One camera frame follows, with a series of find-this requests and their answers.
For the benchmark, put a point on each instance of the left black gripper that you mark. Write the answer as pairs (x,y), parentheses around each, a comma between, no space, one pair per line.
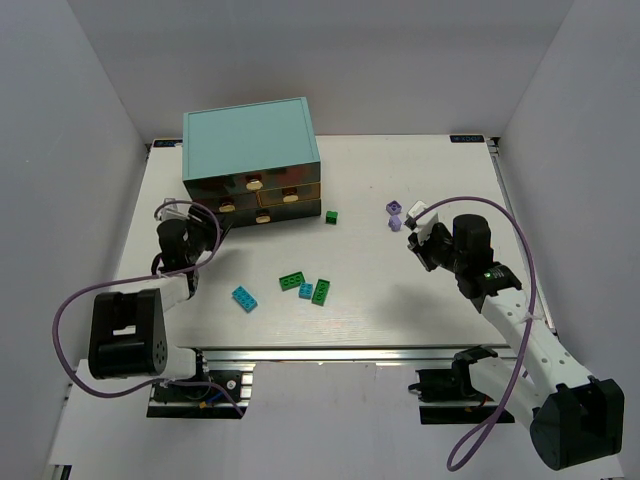
(204,226)

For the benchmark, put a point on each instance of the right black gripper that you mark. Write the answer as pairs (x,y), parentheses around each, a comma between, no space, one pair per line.
(422,249)

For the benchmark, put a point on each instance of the purple lego brick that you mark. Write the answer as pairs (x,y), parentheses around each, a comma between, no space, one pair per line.
(394,223)
(393,208)

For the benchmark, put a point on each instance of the long cyan lego brick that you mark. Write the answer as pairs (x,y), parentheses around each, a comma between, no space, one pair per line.
(244,299)

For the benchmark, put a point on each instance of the green long lego brick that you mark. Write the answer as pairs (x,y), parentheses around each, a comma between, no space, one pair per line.
(292,280)

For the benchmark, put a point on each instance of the small cyan lego brick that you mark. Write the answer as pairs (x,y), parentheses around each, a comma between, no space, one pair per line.
(306,291)

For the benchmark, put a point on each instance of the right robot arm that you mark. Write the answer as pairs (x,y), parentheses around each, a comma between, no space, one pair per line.
(571,416)

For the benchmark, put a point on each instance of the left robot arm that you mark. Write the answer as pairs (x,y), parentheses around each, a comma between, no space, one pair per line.
(128,335)

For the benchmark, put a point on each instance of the teal drawer cabinet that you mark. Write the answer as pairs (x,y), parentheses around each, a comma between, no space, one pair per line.
(248,138)

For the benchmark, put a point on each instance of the small green lego cube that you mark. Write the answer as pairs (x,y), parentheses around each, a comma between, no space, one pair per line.
(331,217)

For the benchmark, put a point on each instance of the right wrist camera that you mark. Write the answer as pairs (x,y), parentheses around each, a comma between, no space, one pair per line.
(420,220)

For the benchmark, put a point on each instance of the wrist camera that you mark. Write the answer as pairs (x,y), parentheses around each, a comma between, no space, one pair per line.
(170,210)
(420,220)

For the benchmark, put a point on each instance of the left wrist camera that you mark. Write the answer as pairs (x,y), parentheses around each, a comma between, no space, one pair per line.
(170,210)

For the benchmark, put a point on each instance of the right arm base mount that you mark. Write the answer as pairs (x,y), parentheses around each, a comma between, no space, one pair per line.
(446,395)

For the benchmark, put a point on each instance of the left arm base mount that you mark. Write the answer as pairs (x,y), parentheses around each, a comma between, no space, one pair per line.
(205,403)

